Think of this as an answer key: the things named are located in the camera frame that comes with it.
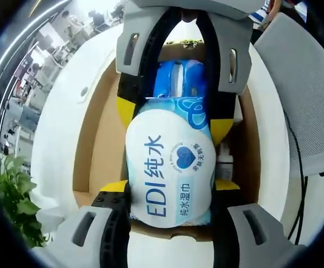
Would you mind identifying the brown cardboard shoe box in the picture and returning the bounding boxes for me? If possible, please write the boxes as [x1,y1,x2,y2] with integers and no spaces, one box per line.
[72,39,260,244]

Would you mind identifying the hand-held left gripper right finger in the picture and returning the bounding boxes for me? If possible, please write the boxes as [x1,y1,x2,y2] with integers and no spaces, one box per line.
[211,178,298,268]

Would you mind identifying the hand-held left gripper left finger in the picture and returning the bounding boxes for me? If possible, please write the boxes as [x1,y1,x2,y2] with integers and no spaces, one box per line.
[50,180,132,268]

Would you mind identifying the white spray bottle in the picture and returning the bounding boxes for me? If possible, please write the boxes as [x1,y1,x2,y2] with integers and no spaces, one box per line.
[216,141,235,184]

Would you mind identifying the potted green plant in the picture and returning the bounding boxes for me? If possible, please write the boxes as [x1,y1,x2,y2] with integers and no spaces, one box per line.
[0,154,65,249]

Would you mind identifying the white blue wet wipes pack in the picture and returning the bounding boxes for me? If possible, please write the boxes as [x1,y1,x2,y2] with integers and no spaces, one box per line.
[125,96,218,227]

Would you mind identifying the white mesh office chair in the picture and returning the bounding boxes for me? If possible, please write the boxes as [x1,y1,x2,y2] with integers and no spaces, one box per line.
[252,12,324,178]

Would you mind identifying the blue soft tissue pack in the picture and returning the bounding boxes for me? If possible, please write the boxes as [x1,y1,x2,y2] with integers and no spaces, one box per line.
[152,59,207,100]

